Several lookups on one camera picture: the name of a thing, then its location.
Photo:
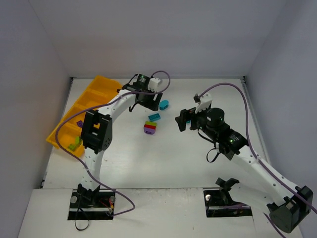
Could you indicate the striped lego stack purple base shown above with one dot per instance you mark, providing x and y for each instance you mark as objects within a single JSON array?
[{"x": 150, "y": 127}]

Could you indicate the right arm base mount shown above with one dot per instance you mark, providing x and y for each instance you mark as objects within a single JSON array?
[{"x": 221, "y": 205}]

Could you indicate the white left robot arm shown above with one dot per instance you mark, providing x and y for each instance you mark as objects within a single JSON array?
[{"x": 96, "y": 132}]

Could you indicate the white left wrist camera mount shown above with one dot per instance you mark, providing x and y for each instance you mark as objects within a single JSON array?
[{"x": 154, "y": 84}]

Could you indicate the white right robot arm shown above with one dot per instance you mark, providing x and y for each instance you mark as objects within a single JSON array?
[{"x": 283, "y": 201}]

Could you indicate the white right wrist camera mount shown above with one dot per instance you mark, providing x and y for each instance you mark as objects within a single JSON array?
[{"x": 203, "y": 102}]

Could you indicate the purple small lego cube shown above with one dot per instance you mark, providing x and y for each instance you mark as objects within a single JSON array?
[{"x": 79, "y": 123}]

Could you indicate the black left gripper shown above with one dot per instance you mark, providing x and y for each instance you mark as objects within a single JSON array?
[{"x": 152, "y": 102}]

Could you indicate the small green lego brick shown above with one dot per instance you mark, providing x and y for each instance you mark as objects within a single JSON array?
[{"x": 72, "y": 147}]

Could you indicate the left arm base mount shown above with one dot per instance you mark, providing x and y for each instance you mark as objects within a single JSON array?
[{"x": 102, "y": 208}]

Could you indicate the green square lego brick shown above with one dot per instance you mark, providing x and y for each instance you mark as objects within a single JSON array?
[{"x": 78, "y": 141}]

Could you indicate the teal flat lego brick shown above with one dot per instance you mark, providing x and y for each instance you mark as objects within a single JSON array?
[{"x": 154, "y": 117}]

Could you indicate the teal rounded lego brick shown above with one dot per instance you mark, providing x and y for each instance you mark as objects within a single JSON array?
[{"x": 164, "y": 105}]

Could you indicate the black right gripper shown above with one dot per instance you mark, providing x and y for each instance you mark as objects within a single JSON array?
[{"x": 193, "y": 119}]

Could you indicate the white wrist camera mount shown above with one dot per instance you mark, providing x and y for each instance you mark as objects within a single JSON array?
[
  {"x": 203, "y": 102},
  {"x": 154, "y": 84}
]

